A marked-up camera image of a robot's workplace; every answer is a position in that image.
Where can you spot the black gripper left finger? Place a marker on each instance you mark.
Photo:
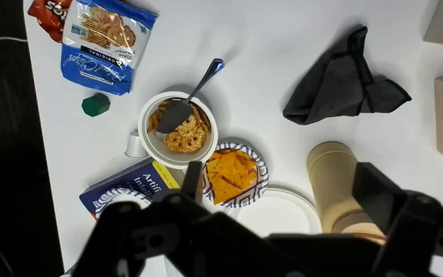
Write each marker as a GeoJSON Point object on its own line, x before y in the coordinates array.
{"type": "Point", "coordinates": [192, 180]}

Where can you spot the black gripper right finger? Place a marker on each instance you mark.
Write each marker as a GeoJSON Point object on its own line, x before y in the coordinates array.
{"type": "Point", "coordinates": [378, 195]}

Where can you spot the dark grey towel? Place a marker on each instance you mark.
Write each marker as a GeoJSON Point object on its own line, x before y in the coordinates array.
{"type": "Point", "coordinates": [340, 83]}

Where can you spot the patterned plate with orange chips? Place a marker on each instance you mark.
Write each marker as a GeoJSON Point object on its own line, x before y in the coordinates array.
{"type": "Point", "coordinates": [235, 175]}

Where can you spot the white bowl of crackers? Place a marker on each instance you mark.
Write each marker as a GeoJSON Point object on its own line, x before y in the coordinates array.
{"type": "Point", "coordinates": [194, 140]}

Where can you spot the small white cup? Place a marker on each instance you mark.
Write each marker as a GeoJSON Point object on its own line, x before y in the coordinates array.
{"type": "Point", "coordinates": [134, 148]}

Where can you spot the tan water bottle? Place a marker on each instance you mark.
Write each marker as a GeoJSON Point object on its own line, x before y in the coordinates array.
{"type": "Point", "coordinates": [331, 168]}

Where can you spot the empty patterned paper plate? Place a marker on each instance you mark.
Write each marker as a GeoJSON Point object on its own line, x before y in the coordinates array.
{"type": "Point", "coordinates": [115, 195]}

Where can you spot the plain white plate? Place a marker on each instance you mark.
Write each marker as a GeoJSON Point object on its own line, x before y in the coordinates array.
{"type": "Point", "coordinates": [280, 211]}

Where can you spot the green bottle cap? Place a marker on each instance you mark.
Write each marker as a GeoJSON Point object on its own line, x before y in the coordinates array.
{"type": "Point", "coordinates": [95, 104]}

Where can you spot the blue cracker bag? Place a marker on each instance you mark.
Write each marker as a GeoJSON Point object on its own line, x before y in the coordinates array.
{"type": "Point", "coordinates": [103, 41]}

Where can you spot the red chip bag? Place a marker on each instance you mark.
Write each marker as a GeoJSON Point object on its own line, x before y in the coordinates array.
{"type": "Point", "coordinates": [51, 15]}

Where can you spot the blue handled spoon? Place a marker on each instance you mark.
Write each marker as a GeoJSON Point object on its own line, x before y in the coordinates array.
{"type": "Point", "coordinates": [178, 109]}

